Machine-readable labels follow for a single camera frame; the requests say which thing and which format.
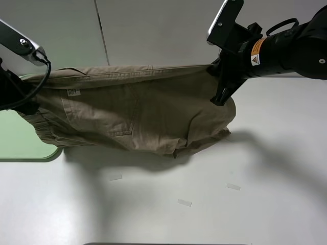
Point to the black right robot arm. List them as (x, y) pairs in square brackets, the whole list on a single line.
[(290, 47)]

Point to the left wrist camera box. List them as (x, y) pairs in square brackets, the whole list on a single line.
[(21, 45)]

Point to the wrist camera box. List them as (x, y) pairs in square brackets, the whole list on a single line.
[(21, 45), (224, 32)]

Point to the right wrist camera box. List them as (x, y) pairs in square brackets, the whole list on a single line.
[(224, 32)]

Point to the clear tape strip front centre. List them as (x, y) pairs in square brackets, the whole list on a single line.
[(184, 202)]

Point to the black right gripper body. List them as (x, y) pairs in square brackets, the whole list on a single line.
[(230, 67)]

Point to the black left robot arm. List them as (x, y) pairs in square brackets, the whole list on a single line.
[(13, 90)]

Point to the clear tape strip front right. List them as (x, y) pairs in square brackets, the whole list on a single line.
[(232, 186)]

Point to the green plastic tray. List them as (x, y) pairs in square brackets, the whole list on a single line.
[(20, 143)]

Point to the clear tape strip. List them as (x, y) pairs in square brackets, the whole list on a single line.
[(113, 177), (232, 186), (184, 202)]

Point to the khaki shorts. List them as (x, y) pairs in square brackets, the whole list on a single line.
[(166, 110)]

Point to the clear tape strip front left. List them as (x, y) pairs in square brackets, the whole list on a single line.
[(113, 177)]

